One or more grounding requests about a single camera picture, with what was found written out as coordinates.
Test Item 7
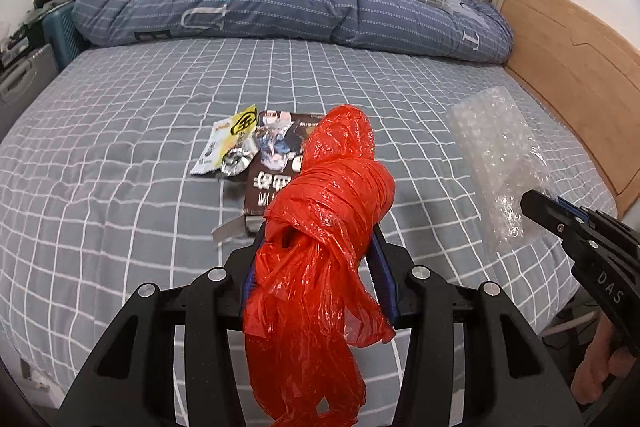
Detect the clear bubble wrap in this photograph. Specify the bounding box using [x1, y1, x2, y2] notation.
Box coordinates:
[446, 86, 556, 253]

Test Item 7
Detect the person's right hand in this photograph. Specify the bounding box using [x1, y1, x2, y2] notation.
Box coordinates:
[570, 313, 636, 405]

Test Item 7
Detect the blue striped quilt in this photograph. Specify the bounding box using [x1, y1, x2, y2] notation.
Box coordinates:
[72, 0, 515, 62]

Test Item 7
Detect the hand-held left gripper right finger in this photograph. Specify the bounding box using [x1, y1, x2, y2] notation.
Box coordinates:
[367, 224, 583, 427]

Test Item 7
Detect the white yellow snack wrapper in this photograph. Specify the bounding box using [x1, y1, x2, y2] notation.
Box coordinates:
[190, 104, 261, 178]

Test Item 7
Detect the white cable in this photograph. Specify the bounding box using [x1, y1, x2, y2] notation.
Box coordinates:
[542, 311, 598, 338]

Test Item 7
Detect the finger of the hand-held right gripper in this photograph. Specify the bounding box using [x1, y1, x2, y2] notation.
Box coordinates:
[520, 189, 596, 253]
[555, 197, 640, 248]

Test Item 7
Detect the grey suitcase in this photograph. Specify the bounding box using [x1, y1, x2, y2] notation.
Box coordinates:
[0, 44, 58, 138]

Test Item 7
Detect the red plastic bag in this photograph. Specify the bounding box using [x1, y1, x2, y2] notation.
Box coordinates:
[241, 104, 397, 427]

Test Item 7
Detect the teal suitcase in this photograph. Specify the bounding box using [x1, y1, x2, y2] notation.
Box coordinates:
[42, 2, 88, 72]

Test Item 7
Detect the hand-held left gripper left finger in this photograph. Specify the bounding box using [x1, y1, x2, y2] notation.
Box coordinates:
[56, 232, 266, 427]

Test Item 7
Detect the grey checkered bed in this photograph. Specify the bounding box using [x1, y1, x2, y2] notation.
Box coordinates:
[0, 34, 631, 413]

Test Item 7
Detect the wooden headboard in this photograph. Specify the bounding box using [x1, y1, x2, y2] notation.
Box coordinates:
[500, 0, 640, 220]

